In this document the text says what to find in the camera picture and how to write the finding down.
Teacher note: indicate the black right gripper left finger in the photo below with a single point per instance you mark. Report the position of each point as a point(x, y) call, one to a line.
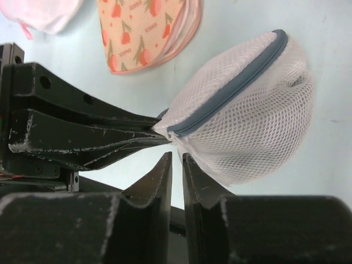
point(90, 227)

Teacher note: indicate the white mesh laundry bag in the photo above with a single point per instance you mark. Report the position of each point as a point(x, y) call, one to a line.
point(245, 112)

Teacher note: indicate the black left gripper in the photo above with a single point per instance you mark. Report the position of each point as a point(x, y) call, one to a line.
point(70, 127)

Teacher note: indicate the pink round mesh laundry bag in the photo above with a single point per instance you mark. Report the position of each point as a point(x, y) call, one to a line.
point(46, 16)

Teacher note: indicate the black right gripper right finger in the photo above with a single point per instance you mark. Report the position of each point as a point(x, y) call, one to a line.
point(225, 228)

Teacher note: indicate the floral peach mesh laundry bag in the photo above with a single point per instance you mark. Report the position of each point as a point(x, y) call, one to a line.
point(142, 34)

